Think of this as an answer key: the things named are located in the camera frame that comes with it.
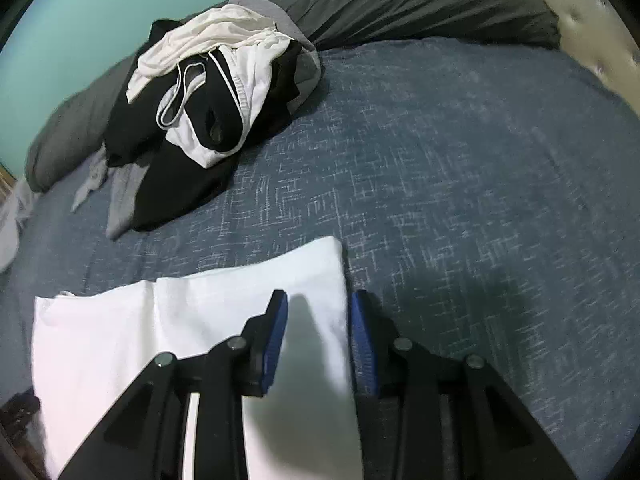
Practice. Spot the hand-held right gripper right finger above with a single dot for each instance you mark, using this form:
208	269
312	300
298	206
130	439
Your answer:
361	345

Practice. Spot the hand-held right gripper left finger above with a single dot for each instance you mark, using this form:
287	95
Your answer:
277	345

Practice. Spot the white long-sleeved shirt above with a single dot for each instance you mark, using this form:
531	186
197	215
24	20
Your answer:
150	320

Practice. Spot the pile of black-white clothes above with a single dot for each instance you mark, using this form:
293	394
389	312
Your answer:
122	200

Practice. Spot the bed with blue sheet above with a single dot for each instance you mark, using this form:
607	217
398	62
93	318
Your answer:
450	185

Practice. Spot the light grey sheet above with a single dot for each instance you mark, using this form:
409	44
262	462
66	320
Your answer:
15	225

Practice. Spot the black garment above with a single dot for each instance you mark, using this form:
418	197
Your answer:
170	185

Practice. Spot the crumpled white garment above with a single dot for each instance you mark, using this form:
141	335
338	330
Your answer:
220	25

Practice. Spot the dark grey duvet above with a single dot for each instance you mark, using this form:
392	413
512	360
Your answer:
400	5

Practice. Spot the cream tufted headboard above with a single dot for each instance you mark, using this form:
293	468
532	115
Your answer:
595	35

